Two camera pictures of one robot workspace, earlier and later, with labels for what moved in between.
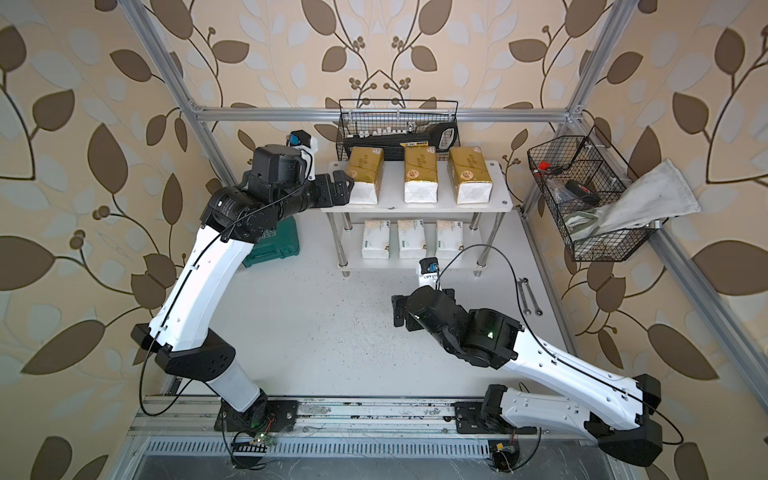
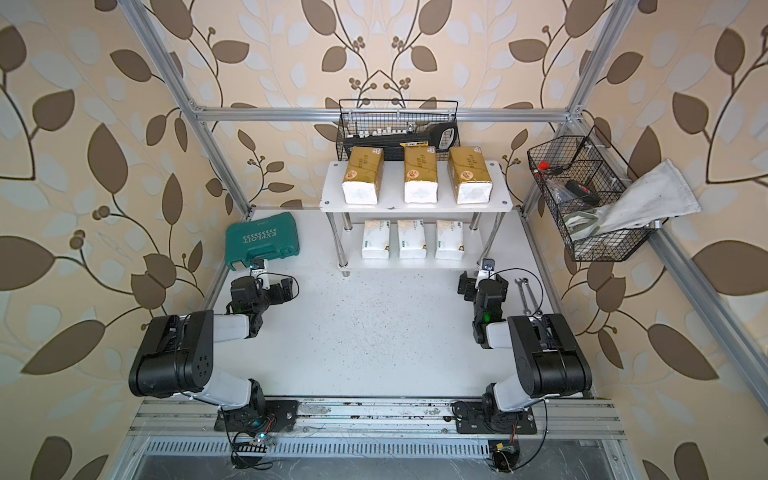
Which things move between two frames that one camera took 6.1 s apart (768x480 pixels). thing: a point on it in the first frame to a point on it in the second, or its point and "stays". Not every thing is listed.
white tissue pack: x=449 y=236 stays
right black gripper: x=412 y=321 to x=469 y=285
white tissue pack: x=376 y=242 stays
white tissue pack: x=412 y=239 stays
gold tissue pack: x=365 y=165 stays
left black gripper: x=332 y=199 to x=279 y=290
